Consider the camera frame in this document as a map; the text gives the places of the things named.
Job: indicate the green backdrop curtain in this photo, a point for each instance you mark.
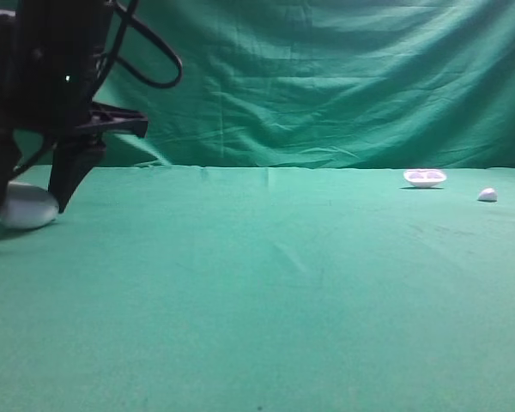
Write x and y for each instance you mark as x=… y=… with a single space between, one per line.
x=327 y=84

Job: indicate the white bluetooth earphone case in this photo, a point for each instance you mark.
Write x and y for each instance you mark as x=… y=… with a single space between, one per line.
x=27 y=207

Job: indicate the small white earbud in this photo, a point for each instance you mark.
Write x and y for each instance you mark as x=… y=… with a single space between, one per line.
x=488 y=195

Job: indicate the green table cloth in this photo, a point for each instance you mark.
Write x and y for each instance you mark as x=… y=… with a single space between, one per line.
x=263 y=289

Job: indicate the white earphone case lid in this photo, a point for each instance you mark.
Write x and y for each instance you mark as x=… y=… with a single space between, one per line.
x=424 y=178

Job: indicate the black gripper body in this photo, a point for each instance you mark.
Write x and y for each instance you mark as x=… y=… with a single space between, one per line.
x=52 y=63

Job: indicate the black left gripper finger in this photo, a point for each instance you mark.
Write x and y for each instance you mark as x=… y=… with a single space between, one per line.
x=73 y=159

